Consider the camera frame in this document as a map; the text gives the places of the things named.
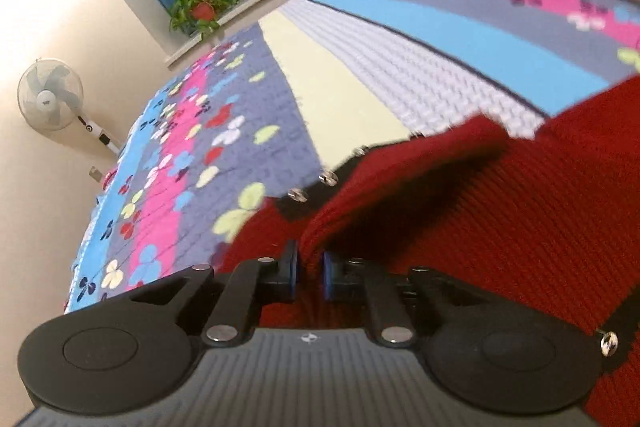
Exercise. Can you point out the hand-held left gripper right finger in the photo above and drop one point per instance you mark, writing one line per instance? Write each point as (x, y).
(329, 278)

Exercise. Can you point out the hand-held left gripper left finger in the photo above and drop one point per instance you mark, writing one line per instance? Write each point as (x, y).
(288, 276)

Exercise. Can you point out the red knitted sweater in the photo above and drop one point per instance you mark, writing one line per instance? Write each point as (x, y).
(500, 217)

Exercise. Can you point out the floral striped blanket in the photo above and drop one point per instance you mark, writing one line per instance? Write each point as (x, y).
(350, 72)

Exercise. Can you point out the potted green plant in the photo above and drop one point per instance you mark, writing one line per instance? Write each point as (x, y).
(201, 9)

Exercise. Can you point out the white standing fan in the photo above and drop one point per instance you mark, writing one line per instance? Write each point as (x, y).
(50, 93)

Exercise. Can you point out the wall socket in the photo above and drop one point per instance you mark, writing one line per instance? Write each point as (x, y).
(95, 173)

